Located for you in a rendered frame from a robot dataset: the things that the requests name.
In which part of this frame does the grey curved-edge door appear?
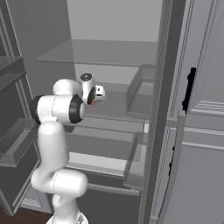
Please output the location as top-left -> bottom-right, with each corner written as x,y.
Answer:
157,109 -> 224,224

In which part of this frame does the grey fridge door with racks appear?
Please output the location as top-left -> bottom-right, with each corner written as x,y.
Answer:
0,0 -> 42,217

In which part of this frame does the clear fridge bin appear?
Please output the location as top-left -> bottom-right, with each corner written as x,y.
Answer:
124,63 -> 158,120
122,131 -> 151,191

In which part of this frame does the long black door handle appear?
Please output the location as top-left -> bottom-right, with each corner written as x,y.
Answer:
181,66 -> 197,115

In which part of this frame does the grey panelled fridge door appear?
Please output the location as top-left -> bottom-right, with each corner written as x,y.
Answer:
138,0 -> 224,224

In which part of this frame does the grey open fridge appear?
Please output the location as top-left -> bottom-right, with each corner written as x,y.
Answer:
5,0 -> 165,224

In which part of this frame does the short black door handle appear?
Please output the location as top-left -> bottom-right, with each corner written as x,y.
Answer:
168,144 -> 176,178

